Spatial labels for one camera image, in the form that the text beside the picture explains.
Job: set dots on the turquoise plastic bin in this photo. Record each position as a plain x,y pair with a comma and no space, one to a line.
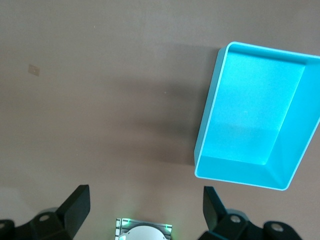
250,112

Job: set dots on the small tan tape patch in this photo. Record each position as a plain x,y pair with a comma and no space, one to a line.
34,69

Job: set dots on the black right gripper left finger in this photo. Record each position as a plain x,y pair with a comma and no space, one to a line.
72,212

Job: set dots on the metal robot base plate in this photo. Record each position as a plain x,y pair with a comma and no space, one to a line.
119,227

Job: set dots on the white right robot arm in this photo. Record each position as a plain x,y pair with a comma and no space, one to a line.
142,233

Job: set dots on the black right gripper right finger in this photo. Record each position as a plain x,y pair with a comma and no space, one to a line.
215,215

